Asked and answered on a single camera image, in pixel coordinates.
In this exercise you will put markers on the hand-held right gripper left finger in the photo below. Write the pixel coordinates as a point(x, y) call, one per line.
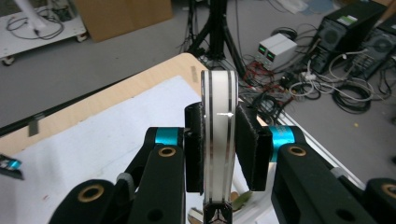
point(194, 149)

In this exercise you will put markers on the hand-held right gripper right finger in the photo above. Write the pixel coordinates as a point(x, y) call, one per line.
point(249, 149)

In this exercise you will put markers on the white key stand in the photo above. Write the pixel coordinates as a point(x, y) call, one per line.
point(239, 183)

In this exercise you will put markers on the grey tape piece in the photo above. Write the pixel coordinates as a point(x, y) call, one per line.
point(35, 126)

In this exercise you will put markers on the white table mat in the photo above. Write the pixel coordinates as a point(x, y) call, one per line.
point(93, 140)

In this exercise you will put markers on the white power supply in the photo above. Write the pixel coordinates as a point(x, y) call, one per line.
point(271, 42)
point(285, 54)

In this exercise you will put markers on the white wheeled cart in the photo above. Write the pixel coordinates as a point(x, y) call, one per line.
point(37, 34)

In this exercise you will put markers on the black computer tower green label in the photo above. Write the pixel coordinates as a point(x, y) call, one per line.
point(339, 37)

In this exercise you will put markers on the cardboard box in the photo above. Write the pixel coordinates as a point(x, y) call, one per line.
point(124, 17)

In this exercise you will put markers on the black metal frame stand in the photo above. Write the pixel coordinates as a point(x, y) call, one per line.
point(218, 31)

